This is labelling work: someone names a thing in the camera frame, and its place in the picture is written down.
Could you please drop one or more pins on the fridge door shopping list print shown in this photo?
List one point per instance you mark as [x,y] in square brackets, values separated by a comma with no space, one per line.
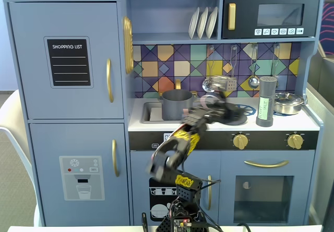
[31,86]

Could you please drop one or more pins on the robot controller circuit board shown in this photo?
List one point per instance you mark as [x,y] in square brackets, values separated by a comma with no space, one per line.
[181,222]

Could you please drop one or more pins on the freezer door water dispenser print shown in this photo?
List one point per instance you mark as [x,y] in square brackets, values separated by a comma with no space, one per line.
[52,143]

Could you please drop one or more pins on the metal ladle utensil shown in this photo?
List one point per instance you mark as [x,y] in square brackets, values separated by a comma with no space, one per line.
[253,82]

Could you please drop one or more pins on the gray cooking pot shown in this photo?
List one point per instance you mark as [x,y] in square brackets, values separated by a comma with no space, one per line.
[174,107]

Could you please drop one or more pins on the metal skimmer utensil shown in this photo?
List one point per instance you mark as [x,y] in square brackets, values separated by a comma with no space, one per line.
[207,84]

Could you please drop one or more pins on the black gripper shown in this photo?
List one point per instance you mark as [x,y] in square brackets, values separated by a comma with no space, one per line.
[226,111]

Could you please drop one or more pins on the black table clamp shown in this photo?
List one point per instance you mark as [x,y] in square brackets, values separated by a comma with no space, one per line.
[144,221]

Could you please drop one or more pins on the gray salt shaker cylinder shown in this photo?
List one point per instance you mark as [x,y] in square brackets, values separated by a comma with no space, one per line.
[272,91]

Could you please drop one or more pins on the white toy plate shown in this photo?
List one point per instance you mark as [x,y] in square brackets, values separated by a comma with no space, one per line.
[202,23]
[212,22]
[193,23]

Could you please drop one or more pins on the black toy microwave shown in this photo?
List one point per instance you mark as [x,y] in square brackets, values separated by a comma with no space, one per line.
[245,15]

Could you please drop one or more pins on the blue wooden toy kitchen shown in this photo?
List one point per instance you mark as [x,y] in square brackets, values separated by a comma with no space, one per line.
[167,13]

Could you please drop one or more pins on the metal slotted spatula utensil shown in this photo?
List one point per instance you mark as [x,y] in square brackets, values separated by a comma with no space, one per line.
[232,84]

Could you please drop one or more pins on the white curved chair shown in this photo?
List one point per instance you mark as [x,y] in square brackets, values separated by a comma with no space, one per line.
[15,138]

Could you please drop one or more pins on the gray sink basin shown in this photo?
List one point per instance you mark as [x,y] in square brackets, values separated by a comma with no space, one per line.
[146,112]

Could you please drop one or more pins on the gold toy faucet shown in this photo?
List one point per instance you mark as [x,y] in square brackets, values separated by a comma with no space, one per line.
[178,84]

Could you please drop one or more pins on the gold stove knob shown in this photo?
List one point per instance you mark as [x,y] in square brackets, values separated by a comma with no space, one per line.
[295,141]
[240,141]

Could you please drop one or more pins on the blue oven door with window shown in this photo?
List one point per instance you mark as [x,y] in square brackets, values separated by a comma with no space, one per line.
[227,164]

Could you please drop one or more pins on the stainless steel pot with lid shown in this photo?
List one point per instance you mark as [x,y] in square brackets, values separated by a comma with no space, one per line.
[288,104]

